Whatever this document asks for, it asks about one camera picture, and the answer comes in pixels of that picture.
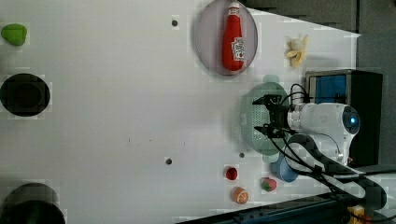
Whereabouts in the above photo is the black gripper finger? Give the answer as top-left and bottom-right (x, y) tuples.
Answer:
(252, 97), (265, 105)
(254, 125), (268, 133)

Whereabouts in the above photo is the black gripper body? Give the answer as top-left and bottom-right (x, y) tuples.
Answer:
(261, 94), (291, 138)

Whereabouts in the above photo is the green oval strainer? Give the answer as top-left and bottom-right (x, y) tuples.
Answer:
(240, 75), (287, 163)

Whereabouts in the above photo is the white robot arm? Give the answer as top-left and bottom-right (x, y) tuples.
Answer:
(252, 94), (389, 210)

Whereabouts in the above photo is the blue bowl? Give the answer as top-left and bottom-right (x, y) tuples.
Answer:
(271, 155), (298, 183)

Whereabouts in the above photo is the small red strawberry toy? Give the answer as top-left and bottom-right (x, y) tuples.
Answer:
(225, 167), (238, 180)

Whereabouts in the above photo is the large red strawberry toy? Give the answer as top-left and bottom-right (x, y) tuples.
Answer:
(261, 177), (277, 192)

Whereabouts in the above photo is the plush peeled banana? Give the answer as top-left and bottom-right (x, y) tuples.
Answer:
(286, 35), (308, 68)

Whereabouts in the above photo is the red plush ketchup bottle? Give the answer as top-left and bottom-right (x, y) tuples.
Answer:
(221, 1), (245, 71)

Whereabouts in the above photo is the orange slice toy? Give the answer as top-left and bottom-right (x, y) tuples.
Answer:
(233, 187), (249, 204)

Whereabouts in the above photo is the grey round plate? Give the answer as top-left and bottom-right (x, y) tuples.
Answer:
(194, 0), (258, 76)

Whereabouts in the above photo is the black toaster oven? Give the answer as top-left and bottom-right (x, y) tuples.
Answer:
(305, 69), (383, 168)

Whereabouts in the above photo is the black round container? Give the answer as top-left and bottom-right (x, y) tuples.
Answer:
(1, 73), (50, 117)

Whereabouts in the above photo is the black cylindrical cup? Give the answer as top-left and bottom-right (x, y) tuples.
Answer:
(1, 183), (66, 224)

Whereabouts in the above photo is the green plush pepper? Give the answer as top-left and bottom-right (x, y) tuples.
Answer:
(1, 23), (27, 47)

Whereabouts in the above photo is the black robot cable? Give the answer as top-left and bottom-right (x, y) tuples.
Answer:
(264, 83), (368, 200)

